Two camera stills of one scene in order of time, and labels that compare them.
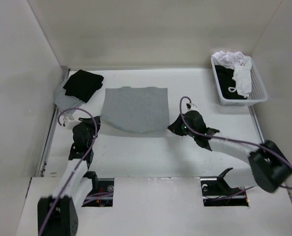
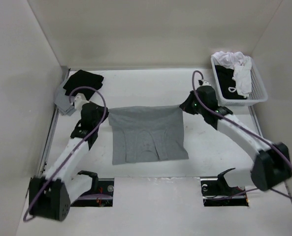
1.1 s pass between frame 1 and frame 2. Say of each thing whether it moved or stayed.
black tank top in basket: stayed
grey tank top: moved
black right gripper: moved
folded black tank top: stayed
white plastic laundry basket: stayed
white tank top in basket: stayed
